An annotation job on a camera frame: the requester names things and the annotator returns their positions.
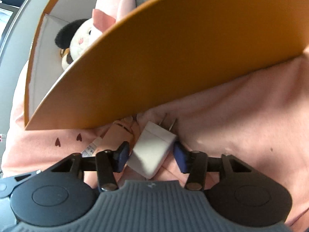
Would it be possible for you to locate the white black plush toy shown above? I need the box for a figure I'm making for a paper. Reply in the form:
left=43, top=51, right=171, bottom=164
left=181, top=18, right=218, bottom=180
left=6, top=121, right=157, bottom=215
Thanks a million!
left=54, top=18, right=110, bottom=70

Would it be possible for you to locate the white printed label card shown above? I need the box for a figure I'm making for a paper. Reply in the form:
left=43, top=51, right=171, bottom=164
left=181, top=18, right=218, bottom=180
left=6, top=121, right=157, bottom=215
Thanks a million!
left=81, top=137, right=103, bottom=158

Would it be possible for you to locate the pink patterned duvet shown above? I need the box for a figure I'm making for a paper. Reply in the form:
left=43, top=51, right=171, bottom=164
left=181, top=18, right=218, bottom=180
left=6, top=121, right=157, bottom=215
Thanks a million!
left=1, top=51, right=308, bottom=231

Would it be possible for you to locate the orange cardboard box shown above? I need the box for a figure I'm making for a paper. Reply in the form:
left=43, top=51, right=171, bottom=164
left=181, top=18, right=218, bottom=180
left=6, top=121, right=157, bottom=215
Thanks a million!
left=25, top=0, right=308, bottom=131

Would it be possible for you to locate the pink fabric pouch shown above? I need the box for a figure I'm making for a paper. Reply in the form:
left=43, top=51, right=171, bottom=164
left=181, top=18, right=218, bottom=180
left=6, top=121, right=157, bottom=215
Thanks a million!
left=91, top=0, right=136, bottom=36

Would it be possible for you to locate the white plug charger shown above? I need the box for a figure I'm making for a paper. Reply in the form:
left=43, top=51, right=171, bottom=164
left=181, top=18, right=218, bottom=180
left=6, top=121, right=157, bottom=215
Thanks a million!
left=127, top=118, right=177, bottom=180

